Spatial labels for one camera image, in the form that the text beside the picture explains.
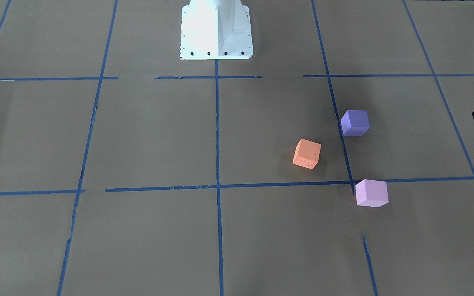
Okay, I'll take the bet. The light pink foam cube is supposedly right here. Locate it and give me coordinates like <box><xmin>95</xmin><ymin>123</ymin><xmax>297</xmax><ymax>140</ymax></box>
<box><xmin>354</xmin><ymin>179</ymin><xmax>389</xmax><ymax>208</ymax></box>

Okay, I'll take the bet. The orange foam cube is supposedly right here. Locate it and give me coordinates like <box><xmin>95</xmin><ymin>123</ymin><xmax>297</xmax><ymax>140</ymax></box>
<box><xmin>292</xmin><ymin>139</ymin><xmax>322</xmax><ymax>170</ymax></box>

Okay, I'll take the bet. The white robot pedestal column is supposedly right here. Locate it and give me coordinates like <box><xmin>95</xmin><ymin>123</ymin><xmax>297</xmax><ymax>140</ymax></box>
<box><xmin>179</xmin><ymin>0</ymin><xmax>254</xmax><ymax>60</ymax></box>

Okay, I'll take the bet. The dark purple foam cube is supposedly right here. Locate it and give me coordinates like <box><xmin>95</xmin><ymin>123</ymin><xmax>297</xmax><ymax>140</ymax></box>
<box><xmin>340</xmin><ymin>109</ymin><xmax>370</xmax><ymax>136</ymax></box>

